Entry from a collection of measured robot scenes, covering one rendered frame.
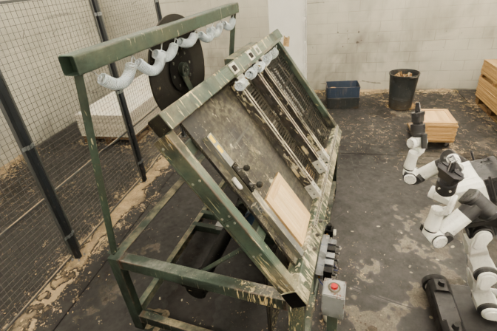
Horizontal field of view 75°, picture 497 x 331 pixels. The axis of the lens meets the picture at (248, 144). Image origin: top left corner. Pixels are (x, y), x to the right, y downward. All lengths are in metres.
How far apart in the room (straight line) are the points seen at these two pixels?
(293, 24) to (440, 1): 2.88
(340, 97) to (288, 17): 1.80
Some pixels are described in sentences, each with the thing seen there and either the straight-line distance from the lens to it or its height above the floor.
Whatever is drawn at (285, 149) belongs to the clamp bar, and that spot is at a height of 1.30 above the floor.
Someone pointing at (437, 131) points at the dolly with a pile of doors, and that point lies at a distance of 5.26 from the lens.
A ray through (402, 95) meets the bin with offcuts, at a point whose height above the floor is 0.29.
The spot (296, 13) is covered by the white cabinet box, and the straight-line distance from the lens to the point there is 5.70.
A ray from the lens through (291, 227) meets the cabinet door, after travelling 2.17.
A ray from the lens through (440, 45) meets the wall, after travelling 7.49.
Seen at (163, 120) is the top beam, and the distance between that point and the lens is 1.57.
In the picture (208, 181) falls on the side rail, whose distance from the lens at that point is 1.65.
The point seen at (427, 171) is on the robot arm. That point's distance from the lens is 2.46.
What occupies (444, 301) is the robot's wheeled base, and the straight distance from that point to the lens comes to 3.06.
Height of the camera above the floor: 2.48
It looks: 28 degrees down
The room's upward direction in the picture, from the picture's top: 6 degrees counter-clockwise
